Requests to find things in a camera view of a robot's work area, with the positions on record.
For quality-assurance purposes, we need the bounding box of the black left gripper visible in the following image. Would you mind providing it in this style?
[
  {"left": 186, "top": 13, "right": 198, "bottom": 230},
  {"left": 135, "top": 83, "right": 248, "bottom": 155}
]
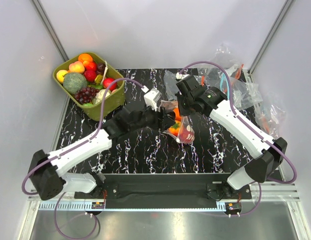
[{"left": 129, "top": 101, "right": 175, "bottom": 132}]

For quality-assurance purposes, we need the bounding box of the orange tangerine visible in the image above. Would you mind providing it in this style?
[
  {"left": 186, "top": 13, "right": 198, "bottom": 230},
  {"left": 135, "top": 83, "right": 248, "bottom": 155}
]
[{"left": 173, "top": 108, "right": 181, "bottom": 121}]

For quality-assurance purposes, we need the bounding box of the dotted clear zip bag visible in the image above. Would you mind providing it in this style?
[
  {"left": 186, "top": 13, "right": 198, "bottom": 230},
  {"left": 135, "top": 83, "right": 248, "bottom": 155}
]
[{"left": 160, "top": 100, "right": 195, "bottom": 145}]

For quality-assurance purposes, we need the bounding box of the red apple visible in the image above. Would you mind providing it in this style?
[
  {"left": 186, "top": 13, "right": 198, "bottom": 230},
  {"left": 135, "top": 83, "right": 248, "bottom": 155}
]
[{"left": 178, "top": 124, "right": 195, "bottom": 144}]

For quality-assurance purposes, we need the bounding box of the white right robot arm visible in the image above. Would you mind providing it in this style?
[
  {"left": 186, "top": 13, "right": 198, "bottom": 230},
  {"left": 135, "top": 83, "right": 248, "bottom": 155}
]
[{"left": 176, "top": 75, "right": 287, "bottom": 198}]

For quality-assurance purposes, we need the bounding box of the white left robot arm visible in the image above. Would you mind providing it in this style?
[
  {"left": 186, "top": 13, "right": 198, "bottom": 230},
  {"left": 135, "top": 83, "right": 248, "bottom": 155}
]
[{"left": 29, "top": 106, "right": 175, "bottom": 201}]

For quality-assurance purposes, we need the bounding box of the red zipper clear bag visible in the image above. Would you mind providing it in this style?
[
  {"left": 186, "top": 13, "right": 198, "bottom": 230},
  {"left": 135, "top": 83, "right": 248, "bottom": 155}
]
[{"left": 162, "top": 70, "right": 206, "bottom": 101}]

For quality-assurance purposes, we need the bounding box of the crumpled clear bag pile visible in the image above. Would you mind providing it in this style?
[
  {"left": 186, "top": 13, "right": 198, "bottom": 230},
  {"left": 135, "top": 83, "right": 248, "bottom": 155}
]
[{"left": 197, "top": 44, "right": 285, "bottom": 139}]

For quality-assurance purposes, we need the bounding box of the blue zipper clear bag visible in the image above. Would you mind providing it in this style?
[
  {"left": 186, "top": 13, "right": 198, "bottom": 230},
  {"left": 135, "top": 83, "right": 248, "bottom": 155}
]
[{"left": 219, "top": 73, "right": 263, "bottom": 110}]

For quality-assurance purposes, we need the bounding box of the black marbled table mat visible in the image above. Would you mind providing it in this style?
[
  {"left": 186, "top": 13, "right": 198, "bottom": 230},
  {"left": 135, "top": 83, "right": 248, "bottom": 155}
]
[{"left": 49, "top": 68, "right": 273, "bottom": 175}]

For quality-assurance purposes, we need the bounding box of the white cauliflower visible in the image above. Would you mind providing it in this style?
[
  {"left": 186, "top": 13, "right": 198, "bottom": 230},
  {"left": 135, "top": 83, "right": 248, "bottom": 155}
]
[{"left": 92, "top": 89, "right": 111, "bottom": 105}]

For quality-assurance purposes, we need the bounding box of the green vegetable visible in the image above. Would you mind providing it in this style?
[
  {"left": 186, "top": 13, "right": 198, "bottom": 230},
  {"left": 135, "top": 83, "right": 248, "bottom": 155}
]
[{"left": 81, "top": 103, "right": 94, "bottom": 108}]

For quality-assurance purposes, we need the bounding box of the dark plum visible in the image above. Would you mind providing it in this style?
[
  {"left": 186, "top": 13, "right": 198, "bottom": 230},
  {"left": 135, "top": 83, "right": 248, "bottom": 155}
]
[{"left": 97, "top": 62, "right": 106, "bottom": 73}]

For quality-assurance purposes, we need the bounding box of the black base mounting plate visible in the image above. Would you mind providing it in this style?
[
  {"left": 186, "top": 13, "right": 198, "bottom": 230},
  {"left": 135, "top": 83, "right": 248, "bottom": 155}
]
[{"left": 74, "top": 172, "right": 253, "bottom": 201}]

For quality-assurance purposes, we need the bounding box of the dark purple grape bunch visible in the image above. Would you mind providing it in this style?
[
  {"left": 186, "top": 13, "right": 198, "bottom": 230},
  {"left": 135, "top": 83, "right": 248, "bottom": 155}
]
[{"left": 74, "top": 87, "right": 100, "bottom": 105}]

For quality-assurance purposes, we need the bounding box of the red strawberry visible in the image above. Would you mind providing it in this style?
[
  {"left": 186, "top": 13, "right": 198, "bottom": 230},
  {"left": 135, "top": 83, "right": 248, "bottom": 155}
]
[{"left": 83, "top": 70, "right": 97, "bottom": 83}]

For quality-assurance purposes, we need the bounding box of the olive green plastic bin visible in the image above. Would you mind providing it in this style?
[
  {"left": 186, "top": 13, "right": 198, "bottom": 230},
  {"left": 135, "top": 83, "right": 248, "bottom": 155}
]
[{"left": 53, "top": 54, "right": 125, "bottom": 121}]

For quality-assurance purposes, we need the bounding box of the red orange fruit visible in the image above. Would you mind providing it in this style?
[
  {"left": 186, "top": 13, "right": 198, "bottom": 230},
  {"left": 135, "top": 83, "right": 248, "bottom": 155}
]
[{"left": 83, "top": 60, "right": 97, "bottom": 72}]

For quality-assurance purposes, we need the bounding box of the orange at bin back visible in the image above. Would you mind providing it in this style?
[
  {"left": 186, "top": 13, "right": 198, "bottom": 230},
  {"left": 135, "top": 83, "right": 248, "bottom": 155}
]
[{"left": 78, "top": 53, "right": 94, "bottom": 63}]

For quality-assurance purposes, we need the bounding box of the green broccoli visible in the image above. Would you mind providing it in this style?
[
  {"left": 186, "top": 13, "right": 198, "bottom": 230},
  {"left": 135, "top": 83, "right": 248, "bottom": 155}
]
[{"left": 63, "top": 72, "right": 87, "bottom": 95}]

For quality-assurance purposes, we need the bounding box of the pink yellow peach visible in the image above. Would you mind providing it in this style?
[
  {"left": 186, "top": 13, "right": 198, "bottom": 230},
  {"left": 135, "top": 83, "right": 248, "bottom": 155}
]
[{"left": 69, "top": 61, "right": 85, "bottom": 74}]

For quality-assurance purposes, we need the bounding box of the yellow lemon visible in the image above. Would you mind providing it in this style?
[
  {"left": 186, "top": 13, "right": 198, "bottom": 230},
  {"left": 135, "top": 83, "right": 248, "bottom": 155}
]
[{"left": 56, "top": 69, "right": 69, "bottom": 84}]

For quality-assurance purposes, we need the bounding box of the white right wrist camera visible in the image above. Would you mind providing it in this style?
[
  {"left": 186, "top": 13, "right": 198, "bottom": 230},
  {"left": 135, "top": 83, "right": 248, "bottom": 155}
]
[{"left": 176, "top": 72, "right": 189, "bottom": 81}]

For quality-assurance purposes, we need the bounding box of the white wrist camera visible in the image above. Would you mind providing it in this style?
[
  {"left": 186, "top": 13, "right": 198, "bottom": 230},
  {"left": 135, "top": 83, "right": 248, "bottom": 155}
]
[
  {"left": 176, "top": 72, "right": 189, "bottom": 81},
  {"left": 142, "top": 85, "right": 162, "bottom": 111}
]

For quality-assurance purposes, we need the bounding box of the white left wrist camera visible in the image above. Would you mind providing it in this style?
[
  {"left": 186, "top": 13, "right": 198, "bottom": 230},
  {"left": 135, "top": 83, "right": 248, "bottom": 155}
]
[{"left": 142, "top": 85, "right": 162, "bottom": 111}]

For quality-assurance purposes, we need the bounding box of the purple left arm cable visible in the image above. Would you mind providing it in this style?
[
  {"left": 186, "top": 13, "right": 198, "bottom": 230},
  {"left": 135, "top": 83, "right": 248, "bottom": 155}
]
[{"left": 21, "top": 78, "right": 148, "bottom": 238}]

